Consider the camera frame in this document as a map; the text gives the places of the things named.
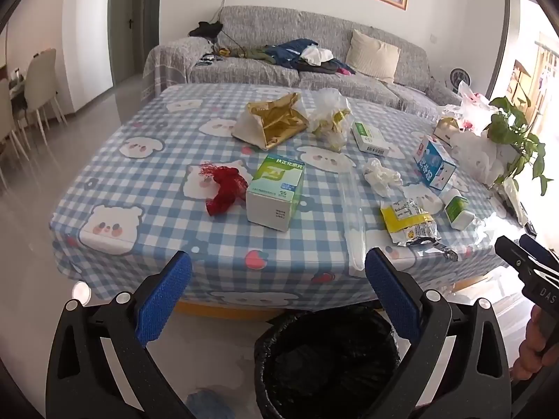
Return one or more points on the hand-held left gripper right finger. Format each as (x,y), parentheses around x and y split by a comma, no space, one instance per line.
(393,297)

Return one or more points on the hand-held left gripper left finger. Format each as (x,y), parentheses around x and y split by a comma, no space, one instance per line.
(163,301)

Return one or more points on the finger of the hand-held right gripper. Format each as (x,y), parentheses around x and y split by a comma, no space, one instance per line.
(533,275)
(543,254)

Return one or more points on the white bottle green label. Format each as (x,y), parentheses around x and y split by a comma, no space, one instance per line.
(456,209)

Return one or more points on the black lined waste bin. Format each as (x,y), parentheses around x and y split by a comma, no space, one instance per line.
(327,371)

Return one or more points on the white tissue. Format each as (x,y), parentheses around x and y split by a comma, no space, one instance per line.
(380,176)

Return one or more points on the blue white milk carton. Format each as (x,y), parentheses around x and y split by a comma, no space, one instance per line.
(432,163)

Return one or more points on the clear bag of gold wrappers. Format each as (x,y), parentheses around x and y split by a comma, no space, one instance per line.
(327,118)

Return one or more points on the person's right hand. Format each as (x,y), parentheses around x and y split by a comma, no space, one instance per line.
(530,353)

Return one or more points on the white paper wrapper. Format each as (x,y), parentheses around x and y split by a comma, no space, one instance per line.
(515,200)

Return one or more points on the blue checked bear tablecloth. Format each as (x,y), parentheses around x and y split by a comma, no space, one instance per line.
(174,227)

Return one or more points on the yellow silver snack wrapper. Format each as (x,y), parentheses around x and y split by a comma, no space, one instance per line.
(406,222)

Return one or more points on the clear plastic sleeve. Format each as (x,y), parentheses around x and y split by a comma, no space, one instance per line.
(353,227)

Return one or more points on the blue plastic cover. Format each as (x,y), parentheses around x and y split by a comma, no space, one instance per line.
(214,401)

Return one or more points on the crumpled white plastic bag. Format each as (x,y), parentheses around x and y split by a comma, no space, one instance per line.
(476,152)

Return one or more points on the red mesh bag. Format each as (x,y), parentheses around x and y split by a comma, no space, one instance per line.
(227,187)

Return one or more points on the green potted plant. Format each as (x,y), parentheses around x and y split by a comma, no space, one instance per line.
(511,126)

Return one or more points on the tall green white box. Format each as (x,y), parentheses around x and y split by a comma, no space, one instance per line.
(270,200)

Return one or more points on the flat white green medicine box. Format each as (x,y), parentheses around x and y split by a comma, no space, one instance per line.
(369,139)

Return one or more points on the brown paper box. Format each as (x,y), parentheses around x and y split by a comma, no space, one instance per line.
(445,128)

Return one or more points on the small white fan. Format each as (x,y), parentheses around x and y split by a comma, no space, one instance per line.
(458,77)

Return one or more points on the gold foil packaging bag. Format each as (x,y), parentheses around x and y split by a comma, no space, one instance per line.
(275,122)

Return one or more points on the pink cloth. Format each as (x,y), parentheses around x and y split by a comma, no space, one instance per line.
(346,70)

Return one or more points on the black garment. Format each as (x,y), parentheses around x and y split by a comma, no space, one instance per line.
(327,67)

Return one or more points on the beige cushion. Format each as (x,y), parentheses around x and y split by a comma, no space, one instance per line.
(373,56)

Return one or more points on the patterned dark packet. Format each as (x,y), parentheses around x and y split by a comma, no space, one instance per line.
(208,60)

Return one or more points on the beige dining chair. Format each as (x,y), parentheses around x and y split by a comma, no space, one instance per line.
(41,78)
(4,109)

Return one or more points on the interior door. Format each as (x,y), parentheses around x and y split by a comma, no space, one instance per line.
(131,52)

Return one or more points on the white garment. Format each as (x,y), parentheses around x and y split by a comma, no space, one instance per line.
(316,54)

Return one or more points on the small yellow black item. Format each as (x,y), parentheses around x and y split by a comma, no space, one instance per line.
(223,51)

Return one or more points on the olive green garment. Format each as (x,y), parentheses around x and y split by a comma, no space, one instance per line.
(257,52)

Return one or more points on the dark blue jacket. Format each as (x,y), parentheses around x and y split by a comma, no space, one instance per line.
(284,50)

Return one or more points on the black bag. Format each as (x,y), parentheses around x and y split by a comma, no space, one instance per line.
(205,29)

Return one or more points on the grey covered sofa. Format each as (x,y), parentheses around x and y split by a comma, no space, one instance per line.
(262,30)

